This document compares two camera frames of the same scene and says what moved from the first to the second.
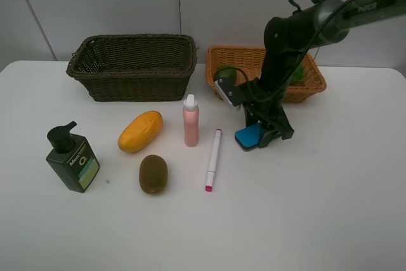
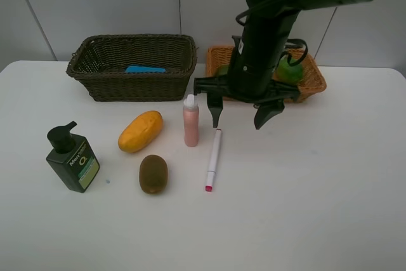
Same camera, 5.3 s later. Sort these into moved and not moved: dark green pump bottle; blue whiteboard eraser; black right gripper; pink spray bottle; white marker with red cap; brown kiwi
Moved: blue whiteboard eraser; black right gripper
Not moved: brown kiwi; pink spray bottle; white marker with red cap; dark green pump bottle
